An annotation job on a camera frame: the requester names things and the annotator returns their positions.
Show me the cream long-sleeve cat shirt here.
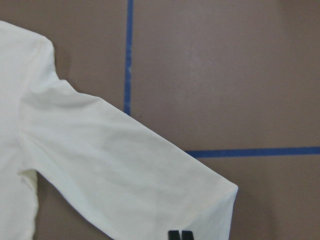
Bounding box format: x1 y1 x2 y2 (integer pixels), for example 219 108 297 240
0 21 238 240

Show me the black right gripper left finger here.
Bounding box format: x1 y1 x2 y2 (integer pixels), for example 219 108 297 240
168 230 179 240

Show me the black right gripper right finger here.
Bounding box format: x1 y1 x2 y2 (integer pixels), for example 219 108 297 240
181 230 194 240

